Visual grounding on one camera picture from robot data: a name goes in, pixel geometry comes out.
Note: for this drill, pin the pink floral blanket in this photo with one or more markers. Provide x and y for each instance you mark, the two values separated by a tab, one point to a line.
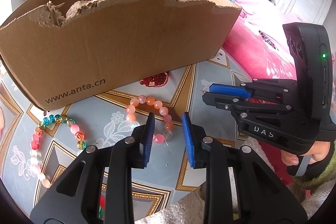
257	56

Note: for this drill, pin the green fleece cloth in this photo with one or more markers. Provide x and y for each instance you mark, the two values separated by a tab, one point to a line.
325	174

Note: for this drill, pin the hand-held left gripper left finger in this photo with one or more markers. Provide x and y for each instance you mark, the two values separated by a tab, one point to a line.
150	132

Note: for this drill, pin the white fleece cloth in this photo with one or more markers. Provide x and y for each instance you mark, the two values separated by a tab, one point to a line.
183	211

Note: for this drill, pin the person's right hand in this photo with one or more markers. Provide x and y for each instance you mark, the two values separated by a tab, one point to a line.
320	151

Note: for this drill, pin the red garment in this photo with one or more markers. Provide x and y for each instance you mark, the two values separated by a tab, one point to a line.
273	163

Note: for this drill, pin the brown cardboard box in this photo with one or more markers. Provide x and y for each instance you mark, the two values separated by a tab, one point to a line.
118	43

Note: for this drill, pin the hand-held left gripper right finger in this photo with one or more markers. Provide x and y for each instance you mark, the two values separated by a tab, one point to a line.
187	140

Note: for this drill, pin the fruit print tablecloth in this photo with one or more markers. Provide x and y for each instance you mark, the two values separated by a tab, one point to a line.
218	127

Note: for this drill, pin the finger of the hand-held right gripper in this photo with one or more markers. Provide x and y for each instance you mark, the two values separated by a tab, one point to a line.
218	100
225	89

